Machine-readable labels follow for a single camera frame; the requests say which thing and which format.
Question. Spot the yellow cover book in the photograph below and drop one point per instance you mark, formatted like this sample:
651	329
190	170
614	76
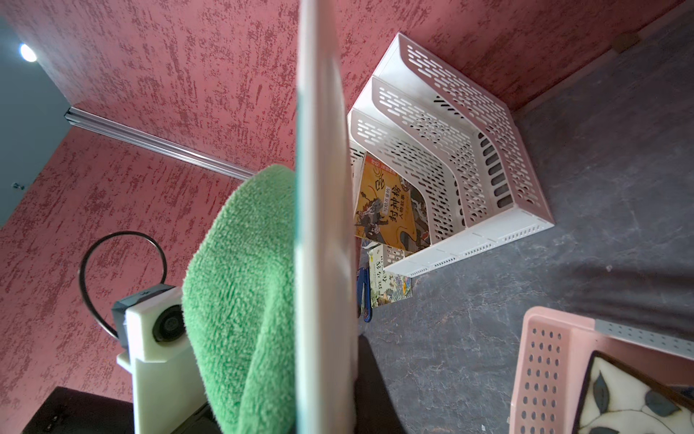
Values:
389	210

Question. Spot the green microfibre cloth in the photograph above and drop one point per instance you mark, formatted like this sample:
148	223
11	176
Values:
238	304

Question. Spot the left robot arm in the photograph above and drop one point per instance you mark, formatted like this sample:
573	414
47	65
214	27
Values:
71	411

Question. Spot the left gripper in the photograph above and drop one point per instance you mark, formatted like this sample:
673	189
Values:
201	422

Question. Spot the square flower plate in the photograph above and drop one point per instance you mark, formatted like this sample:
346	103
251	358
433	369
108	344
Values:
617	398

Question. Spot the pink plastic basket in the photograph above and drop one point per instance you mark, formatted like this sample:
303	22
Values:
555	350

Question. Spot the green striped round plate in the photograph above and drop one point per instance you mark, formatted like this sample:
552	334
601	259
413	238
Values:
325	304

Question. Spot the white file organizer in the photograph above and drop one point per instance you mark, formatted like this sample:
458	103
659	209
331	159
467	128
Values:
458	145

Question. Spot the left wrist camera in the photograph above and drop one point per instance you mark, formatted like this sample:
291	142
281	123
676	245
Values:
150	324

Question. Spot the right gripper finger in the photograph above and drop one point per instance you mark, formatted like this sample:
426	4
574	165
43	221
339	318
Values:
375	412

